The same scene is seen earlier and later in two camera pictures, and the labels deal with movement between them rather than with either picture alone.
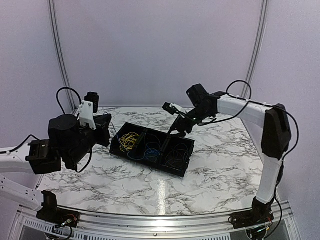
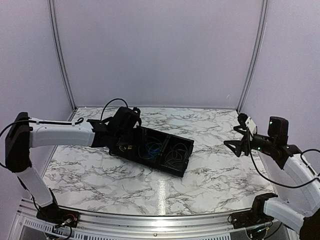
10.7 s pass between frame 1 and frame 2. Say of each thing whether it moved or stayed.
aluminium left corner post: stayed
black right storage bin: stayed
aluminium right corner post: stayed
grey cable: stayed
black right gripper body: moved
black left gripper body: moved
